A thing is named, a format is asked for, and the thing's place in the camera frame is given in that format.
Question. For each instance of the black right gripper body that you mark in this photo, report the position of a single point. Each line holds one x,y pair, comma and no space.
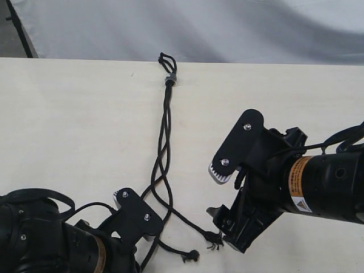
260,201

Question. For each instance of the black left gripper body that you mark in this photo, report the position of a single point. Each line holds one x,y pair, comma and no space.
95,250

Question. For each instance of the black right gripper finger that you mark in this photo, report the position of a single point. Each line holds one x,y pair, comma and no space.
219,215
240,240

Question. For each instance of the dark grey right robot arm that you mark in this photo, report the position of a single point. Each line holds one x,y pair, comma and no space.
328,185

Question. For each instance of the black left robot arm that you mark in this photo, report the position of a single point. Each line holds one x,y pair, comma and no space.
35,237

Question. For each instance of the white backdrop cloth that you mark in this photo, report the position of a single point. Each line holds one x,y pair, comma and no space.
267,32

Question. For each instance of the black backdrop stand pole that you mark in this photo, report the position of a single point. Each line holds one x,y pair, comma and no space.
13,17

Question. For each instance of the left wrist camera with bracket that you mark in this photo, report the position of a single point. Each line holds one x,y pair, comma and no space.
137,216

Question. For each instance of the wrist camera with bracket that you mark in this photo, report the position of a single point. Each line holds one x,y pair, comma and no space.
137,216
250,146

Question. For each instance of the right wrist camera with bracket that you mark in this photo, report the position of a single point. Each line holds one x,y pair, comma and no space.
250,146

